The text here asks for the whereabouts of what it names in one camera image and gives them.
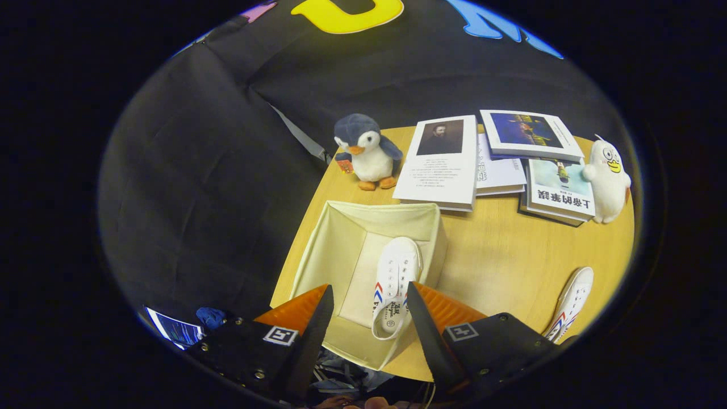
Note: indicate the white duck plush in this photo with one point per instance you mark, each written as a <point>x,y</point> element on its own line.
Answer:
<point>608,187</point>

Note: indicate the beige fabric storage box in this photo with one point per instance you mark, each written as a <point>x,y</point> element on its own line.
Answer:
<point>341,238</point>

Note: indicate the lit computer screen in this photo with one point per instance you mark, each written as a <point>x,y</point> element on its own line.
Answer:
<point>173,328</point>

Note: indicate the blue grey penguin plush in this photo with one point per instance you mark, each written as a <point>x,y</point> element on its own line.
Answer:
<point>372,159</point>

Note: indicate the plain white booklet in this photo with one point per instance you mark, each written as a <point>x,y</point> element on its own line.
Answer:
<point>500,173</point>

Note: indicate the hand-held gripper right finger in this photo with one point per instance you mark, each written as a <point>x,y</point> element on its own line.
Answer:
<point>434,346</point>

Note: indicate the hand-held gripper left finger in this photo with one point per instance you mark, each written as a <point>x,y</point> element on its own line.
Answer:
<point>309,352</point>

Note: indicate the white canvas shoe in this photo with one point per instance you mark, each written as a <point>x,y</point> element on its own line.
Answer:
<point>397,267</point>
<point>573,301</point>

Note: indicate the book with dark blue cover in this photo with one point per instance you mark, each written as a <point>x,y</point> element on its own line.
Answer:
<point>528,133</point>

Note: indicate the white book with portrait cover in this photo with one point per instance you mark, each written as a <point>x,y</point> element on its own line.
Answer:
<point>440,176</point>

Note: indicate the book with pale sky cover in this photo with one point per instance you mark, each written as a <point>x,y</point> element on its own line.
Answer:
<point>559,193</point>

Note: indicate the small blue cloth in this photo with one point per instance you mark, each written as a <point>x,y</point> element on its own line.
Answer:
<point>210,317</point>

